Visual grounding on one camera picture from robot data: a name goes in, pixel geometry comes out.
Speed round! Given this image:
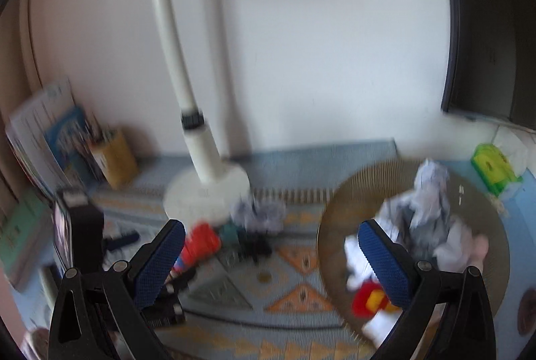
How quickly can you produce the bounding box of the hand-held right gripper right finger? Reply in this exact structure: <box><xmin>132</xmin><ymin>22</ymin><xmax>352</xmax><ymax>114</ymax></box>
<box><xmin>358</xmin><ymin>218</ymin><xmax>499</xmax><ymax>360</ymax></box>

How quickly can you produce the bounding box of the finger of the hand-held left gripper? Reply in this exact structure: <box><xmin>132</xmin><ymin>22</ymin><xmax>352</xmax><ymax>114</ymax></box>
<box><xmin>142</xmin><ymin>268</ymin><xmax>198</xmax><ymax>328</ymax></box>
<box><xmin>103</xmin><ymin>231</ymin><xmax>140</xmax><ymax>252</ymax></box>

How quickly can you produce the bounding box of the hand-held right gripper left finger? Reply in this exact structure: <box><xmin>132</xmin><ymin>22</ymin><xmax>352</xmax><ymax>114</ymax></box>
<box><xmin>47</xmin><ymin>219</ymin><xmax>187</xmax><ymax>360</ymax></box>

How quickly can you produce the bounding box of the white cat plush toy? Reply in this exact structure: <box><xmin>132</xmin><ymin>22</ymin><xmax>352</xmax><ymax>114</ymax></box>
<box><xmin>344</xmin><ymin>236</ymin><xmax>403</xmax><ymax>346</ymax></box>

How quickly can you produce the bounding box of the round woven basket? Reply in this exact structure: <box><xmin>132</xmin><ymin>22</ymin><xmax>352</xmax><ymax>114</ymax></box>
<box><xmin>316</xmin><ymin>160</ymin><xmax>511</xmax><ymax>344</ymax></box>

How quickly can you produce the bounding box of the white paper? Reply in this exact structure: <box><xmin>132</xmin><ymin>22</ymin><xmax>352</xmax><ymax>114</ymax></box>
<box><xmin>231</xmin><ymin>196</ymin><xmax>286</xmax><ymax>236</ymax></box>
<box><xmin>377</xmin><ymin>158</ymin><xmax>476</xmax><ymax>273</ymax></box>

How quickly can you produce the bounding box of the pastel dumpling plush toy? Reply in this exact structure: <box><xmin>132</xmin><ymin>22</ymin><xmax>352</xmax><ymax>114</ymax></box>
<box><xmin>473</xmin><ymin>236</ymin><xmax>490</xmax><ymax>275</ymax></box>

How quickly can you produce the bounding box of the red orange bottle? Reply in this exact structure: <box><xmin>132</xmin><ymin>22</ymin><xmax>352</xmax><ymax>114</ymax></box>
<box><xmin>172</xmin><ymin>223</ymin><xmax>222</xmax><ymax>281</ymax></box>

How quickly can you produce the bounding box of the green book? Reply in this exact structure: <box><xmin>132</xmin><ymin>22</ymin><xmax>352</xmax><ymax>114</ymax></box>
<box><xmin>0</xmin><ymin>192</ymin><xmax>55</xmax><ymax>289</ymax></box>

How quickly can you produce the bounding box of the teal object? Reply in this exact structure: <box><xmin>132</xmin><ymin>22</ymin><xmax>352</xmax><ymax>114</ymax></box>
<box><xmin>220</xmin><ymin>224</ymin><xmax>241</xmax><ymax>247</ymax></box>

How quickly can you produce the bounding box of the yellow pen holder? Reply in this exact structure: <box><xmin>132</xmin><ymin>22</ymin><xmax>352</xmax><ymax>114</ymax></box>
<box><xmin>89</xmin><ymin>127</ymin><xmax>139</xmax><ymax>190</ymax></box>

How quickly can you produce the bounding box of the patterned blue mat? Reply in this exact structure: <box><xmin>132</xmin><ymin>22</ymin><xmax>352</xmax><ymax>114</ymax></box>
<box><xmin>25</xmin><ymin>138</ymin><xmax>419</xmax><ymax>360</ymax></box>

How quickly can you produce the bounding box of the black object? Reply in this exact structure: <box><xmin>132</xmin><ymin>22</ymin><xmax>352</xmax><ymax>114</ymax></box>
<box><xmin>239</xmin><ymin>232</ymin><xmax>273</xmax><ymax>262</ymax></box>

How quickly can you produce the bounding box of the blue book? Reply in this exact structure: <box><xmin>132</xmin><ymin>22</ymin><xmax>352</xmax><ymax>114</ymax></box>
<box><xmin>44</xmin><ymin>105</ymin><xmax>99</xmax><ymax>185</ymax></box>

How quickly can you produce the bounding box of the white desk lamp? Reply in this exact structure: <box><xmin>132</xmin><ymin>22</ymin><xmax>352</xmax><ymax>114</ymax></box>
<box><xmin>42</xmin><ymin>0</ymin><xmax>251</xmax><ymax>226</ymax></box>

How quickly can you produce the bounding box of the stack of books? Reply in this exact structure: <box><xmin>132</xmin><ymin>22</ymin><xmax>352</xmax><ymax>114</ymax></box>
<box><xmin>6</xmin><ymin>76</ymin><xmax>76</xmax><ymax>197</ymax></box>

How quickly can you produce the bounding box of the light blue cloth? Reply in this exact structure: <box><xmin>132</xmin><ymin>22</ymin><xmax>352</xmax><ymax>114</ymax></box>
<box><xmin>456</xmin><ymin>159</ymin><xmax>536</xmax><ymax>302</ymax></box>

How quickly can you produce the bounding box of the brown round object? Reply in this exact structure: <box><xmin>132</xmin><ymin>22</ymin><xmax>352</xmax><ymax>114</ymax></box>
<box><xmin>517</xmin><ymin>293</ymin><xmax>536</xmax><ymax>336</ymax></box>

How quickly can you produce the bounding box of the black television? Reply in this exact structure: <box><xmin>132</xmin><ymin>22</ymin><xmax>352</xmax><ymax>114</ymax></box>
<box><xmin>429</xmin><ymin>0</ymin><xmax>536</xmax><ymax>130</ymax></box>

